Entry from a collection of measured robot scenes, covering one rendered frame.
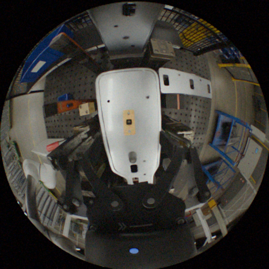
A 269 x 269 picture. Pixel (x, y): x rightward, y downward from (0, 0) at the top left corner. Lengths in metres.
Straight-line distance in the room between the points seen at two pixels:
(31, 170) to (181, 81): 1.04
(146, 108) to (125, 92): 0.09
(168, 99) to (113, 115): 0.21
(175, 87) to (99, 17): 0.34
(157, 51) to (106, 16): 0.21
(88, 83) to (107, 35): 0.49
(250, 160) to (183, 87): 7.82
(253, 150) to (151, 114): 7.80
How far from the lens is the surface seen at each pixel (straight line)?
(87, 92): 0.68
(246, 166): 8.16
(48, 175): 0.86
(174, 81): 0.37
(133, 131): 0.30
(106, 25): 0.23
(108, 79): 0.33
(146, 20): 0.23
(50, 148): 0.31
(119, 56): 0.36
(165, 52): 0.33
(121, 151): 0.37
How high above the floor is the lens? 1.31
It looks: 68 degrees down
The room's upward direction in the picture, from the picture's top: 169 degrees clockwise
